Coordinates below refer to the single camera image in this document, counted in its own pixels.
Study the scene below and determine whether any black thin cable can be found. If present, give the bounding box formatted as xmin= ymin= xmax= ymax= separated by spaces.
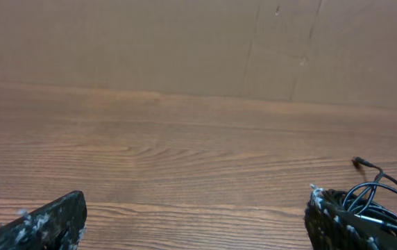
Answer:
xmin=326 ymin=156 xmax=397 ymax=244

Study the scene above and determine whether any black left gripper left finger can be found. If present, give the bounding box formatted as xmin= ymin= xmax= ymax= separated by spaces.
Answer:
xmin=0 ymin=190 xmax=87 ymax=250

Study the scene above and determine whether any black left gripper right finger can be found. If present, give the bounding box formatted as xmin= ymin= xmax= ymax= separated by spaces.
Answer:
xmin=304 ymin=185 xmax=397 ymax=250

